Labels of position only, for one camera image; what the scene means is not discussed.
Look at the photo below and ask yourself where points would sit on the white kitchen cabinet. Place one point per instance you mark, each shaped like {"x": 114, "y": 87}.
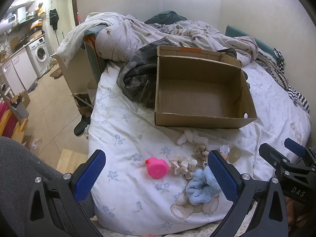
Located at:
{"x": 17, "y": 69}

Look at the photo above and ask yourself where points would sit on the white sock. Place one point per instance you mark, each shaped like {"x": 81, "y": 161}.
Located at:
{"x": 190, "y": 137}

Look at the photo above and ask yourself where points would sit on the black shoe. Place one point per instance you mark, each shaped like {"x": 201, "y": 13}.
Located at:
{"x": 81, "y": 127}

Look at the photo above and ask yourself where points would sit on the brown scrunchie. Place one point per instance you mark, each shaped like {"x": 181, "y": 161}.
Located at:
{"x": 200, "y": 150}

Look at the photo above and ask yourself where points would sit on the grey bin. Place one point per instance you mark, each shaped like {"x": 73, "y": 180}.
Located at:
{"x": 21, "y": 110}

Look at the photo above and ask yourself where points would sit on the pink rubber duck toy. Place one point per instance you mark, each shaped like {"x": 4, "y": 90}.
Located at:
{"x": 158, "y": 170}

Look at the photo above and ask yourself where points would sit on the camouflage jacket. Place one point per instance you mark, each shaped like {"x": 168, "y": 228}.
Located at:
{"x": 138, "y": 79}

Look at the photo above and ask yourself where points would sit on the light wooden stool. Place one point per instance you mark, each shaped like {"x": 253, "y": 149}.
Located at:
{"x": 71, "y": 159}

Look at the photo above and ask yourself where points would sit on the dark green cloth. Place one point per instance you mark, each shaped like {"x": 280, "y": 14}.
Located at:
{"x": 165, "y": 17}

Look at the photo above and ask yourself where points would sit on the taupe soft pad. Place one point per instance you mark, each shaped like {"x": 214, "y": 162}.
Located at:
{"x": 234, "y": 155}

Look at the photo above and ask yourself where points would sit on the hanging black garment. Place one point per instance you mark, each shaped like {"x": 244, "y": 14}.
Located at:
{"x": 54, "y": 17}

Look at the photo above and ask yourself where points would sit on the black white striped cloth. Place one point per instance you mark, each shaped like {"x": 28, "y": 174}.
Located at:
{"x": 297, "y": 96}

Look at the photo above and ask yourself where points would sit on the clear plastic packet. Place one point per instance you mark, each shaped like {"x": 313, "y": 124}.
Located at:
{"x": 224, "y": 149}

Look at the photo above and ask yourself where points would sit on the pink plastic object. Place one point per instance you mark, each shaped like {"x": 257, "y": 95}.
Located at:
{"x": 6, "y": 121}

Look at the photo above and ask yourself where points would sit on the teal pillow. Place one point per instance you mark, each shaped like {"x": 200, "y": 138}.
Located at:
{"x": 246, "y": 33}

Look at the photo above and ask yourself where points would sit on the person's right hand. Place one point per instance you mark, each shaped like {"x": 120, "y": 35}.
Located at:
{"x": 293, "y": 212}

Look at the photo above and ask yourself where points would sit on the patterned knit blanket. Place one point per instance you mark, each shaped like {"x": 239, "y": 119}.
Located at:
{"x": 269, "y": 66}

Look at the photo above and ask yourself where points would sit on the small cardboard box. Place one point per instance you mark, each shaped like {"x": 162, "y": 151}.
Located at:
{"x": 24, "y": 97}

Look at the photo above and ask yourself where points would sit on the large cardboard panel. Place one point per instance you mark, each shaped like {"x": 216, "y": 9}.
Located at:
{"x": 76, "y": 76}

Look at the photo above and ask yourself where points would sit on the light blue fluffy cloth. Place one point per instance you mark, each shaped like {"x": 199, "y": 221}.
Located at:
{"x": 197, "y": 190}

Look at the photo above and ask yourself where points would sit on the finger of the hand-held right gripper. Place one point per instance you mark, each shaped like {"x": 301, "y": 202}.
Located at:
{"x": 293, "y": 146}
{"x": 270, "y": 154}

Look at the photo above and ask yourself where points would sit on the person's grey trouser leg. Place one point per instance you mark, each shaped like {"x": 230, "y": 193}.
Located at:
{"x": 19, "y": 167}

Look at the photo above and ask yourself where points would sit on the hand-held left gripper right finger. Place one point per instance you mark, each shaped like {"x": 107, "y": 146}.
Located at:
{"x": 222, "y": 177}

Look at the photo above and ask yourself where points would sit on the white floral bed sheet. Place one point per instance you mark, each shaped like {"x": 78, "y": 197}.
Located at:
{"x": 123, "y": 118}

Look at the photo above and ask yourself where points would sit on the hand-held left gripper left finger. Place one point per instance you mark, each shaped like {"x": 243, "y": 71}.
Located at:
{"x": 90, "y": 172}

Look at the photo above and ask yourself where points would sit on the white washing machine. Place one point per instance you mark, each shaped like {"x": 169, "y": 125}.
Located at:
{"x": 40, "y": 54}

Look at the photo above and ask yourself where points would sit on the pale checked duvet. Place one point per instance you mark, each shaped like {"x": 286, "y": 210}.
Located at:
{"x": 128, "y": 42}

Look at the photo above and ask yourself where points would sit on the cream scrunchie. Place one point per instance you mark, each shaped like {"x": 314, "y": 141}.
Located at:
{"x": 181, "y": 165}

